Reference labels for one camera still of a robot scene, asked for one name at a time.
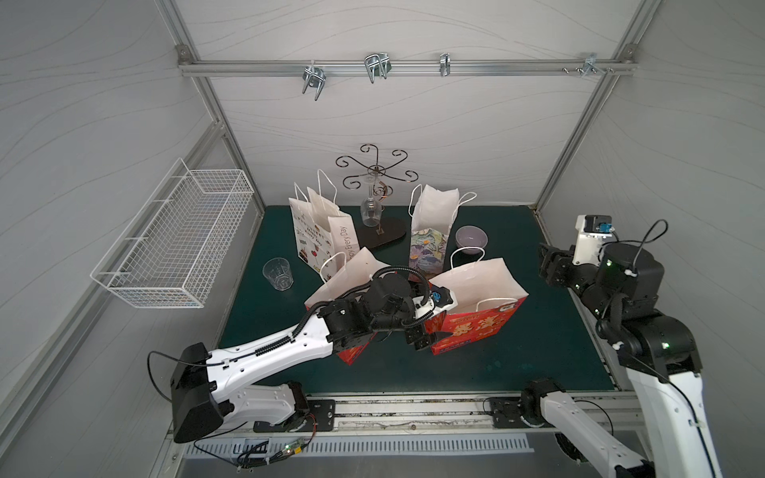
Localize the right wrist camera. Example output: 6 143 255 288
572 214 614 266

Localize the floral print paper bag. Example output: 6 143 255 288
408 184 477 278

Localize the clear wine glass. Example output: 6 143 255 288
361 174 383 228

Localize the black metal cup tree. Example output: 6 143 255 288
335 143 420 250

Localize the white printed paper bag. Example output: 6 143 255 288
289 169 360 282

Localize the aluminium top rail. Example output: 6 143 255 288
178 57 639 78

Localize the red RICH paper bag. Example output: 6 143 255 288
426 246 528 356

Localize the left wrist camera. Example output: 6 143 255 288
412 286 458 321

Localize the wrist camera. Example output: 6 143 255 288
412 286 458 321
572 214 614 266

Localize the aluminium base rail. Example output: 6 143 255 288
166 390 647 440

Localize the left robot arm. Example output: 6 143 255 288
169 266 457 443

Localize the white wire wall basket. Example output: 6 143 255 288
90 159 254 309

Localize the pink ceramic bowl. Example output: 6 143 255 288
455 225 488 255

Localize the green felt table mat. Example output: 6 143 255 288
219 206 614 394

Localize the clear glass tumbler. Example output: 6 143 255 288
262 257 294 292

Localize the slotted cable duct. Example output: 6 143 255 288
184 433 534 461

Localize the metal hook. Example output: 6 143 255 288
302 64 327 102
562 54 616 79
364 52 392 84
439 53 451 78

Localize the red paper bag near left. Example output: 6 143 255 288
298 248 386 364

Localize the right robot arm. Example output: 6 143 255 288
518 242 722 477

